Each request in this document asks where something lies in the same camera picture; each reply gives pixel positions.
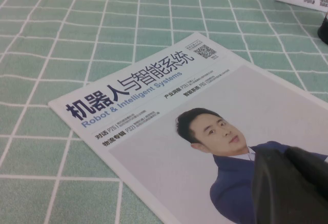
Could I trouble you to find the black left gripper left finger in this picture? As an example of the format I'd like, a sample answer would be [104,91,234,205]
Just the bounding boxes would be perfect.
[250,145,328,224]

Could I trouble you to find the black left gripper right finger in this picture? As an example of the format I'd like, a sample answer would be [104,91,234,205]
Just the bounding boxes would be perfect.
[284,146,328,202]

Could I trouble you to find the black mesh pen holder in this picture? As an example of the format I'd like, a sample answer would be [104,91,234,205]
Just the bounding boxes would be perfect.
[317,12,328,46]

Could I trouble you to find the magazine with suited man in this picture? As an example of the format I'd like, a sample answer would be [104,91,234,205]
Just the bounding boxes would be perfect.
[48,31,328,224]

